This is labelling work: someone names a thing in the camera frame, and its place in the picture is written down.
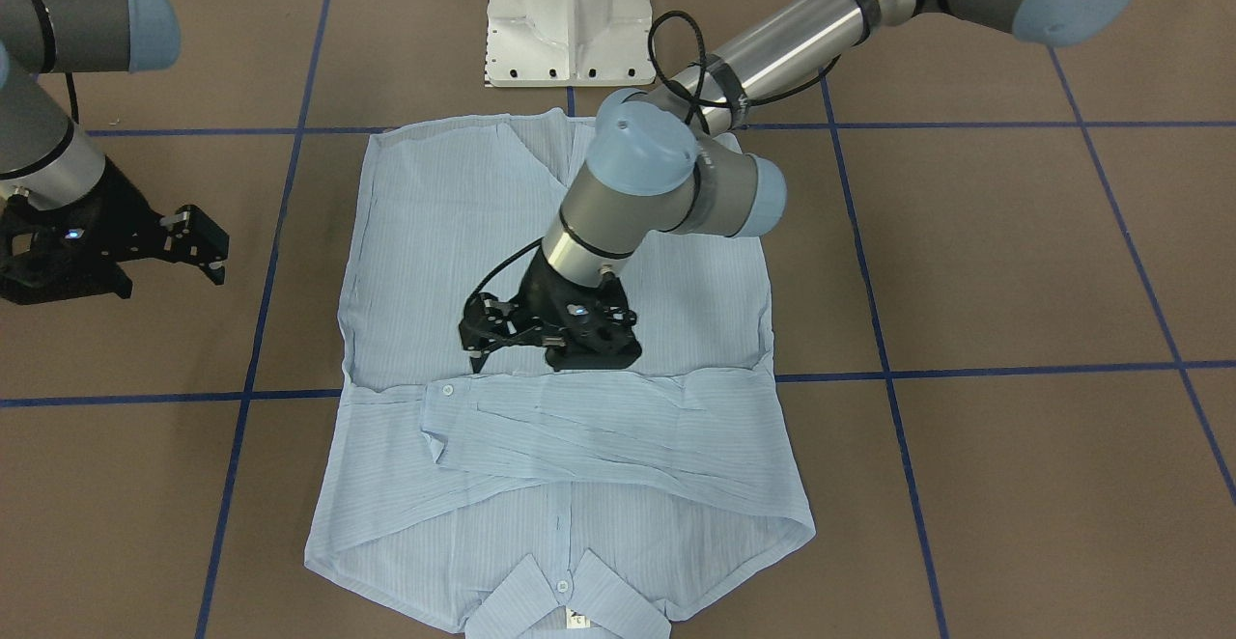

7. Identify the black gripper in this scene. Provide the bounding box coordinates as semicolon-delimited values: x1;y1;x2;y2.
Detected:
460;258;643;375
1;161;230;305

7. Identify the light blue striped shirt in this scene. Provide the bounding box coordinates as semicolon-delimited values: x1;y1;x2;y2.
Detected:
304;110;816;638

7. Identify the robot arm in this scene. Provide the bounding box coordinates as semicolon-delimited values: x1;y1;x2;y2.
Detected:
1;0;230;305
459;0;1132;375

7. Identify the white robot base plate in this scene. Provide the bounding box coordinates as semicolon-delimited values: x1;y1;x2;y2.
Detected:
483;0;655;88

